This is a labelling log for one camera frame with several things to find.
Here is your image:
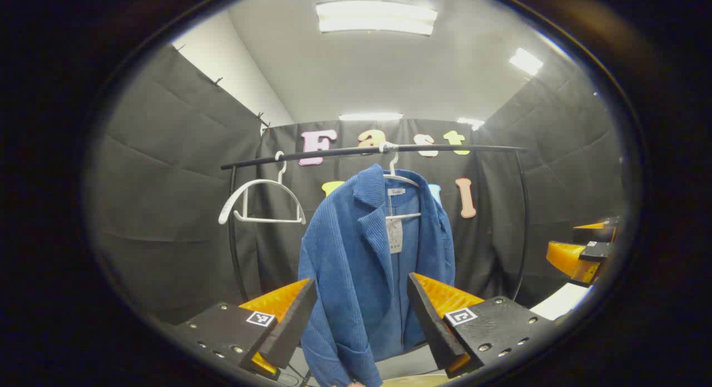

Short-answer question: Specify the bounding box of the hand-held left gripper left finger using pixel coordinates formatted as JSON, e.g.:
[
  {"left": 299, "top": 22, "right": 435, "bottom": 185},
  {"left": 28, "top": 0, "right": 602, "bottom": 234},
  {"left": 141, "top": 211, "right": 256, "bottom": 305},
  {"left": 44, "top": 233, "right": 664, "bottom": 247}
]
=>
[{"left": 167, "top": 277, "right": 319, "bottom": 382}]

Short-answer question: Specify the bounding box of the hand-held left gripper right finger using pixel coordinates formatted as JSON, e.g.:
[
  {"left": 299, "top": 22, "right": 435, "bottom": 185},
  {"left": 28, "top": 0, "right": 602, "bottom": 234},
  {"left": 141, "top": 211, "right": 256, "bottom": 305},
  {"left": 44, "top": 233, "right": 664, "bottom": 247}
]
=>
[{"left": 407, "top": 272, "right": 557, "bottom": 379}]

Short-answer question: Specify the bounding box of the blue corduroy jacket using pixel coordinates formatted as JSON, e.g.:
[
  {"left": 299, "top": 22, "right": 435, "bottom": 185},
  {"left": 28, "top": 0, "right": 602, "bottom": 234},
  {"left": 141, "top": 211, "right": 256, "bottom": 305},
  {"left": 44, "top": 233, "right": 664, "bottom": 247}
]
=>
[{"left": 298, "top": 163, "right": 457, "bottom": 387}]

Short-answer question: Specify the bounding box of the empty white hanger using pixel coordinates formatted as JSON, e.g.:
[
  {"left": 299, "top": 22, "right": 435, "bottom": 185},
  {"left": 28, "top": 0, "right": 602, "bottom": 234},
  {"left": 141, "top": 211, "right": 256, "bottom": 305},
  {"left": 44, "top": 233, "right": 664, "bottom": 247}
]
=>
[{"left": 218, "top": 151, "right": 307, "bottom": 226}]

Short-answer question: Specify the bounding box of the white hanger with jacket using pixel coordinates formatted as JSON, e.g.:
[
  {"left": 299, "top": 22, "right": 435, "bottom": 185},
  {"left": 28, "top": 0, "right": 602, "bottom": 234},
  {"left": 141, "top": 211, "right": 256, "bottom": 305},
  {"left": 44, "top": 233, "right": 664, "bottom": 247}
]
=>
[{"left": 380, "top": 143, "right": 422, "bottom": 221}]

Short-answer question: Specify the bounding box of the black clothes rack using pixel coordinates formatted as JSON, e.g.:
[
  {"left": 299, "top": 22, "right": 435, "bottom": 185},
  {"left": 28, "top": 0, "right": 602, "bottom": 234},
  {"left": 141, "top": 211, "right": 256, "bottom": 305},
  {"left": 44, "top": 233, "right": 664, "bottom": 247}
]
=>
[{"left": 220, "top": 144, "right": 530, "bottom": 304}]

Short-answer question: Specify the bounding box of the white flat panel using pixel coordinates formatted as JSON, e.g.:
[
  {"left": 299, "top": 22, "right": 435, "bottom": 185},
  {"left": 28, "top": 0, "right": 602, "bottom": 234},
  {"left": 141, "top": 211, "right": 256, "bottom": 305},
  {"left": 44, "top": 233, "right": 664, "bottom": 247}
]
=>
[{"left": 528, "top": 282, "right": 594, "bottom": 321}]

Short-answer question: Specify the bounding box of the small ceiling light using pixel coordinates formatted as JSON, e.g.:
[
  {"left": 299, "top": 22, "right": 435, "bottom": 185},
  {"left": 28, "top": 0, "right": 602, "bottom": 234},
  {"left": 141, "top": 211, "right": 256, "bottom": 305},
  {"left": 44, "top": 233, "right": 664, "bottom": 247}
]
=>
[{"left": 508, "top": 47, "right": 545, "bottom": 76}]

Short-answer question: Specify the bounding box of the black backdrop cloth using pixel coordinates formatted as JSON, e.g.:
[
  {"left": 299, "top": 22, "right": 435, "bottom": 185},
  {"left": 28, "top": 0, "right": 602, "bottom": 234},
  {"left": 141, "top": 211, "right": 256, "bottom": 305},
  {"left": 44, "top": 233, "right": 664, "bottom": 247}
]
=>
[{"left": 89, "top": 42, "right": 626, "bottom": 326}]

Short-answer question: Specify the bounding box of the long ceiling light strip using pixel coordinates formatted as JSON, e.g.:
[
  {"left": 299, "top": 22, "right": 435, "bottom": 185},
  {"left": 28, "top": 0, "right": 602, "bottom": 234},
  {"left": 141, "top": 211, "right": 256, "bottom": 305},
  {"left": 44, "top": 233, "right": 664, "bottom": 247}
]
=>
[{"left": 339, "top": 112, "right": 404, "bottom": 122}]

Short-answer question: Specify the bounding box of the large ceiling light panel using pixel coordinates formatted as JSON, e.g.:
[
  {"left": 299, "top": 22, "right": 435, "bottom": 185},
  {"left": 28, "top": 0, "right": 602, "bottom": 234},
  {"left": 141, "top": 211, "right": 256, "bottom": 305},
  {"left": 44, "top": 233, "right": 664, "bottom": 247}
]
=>
[{"left": 315, "top": 0, "right": 439, "bottom": 37}]

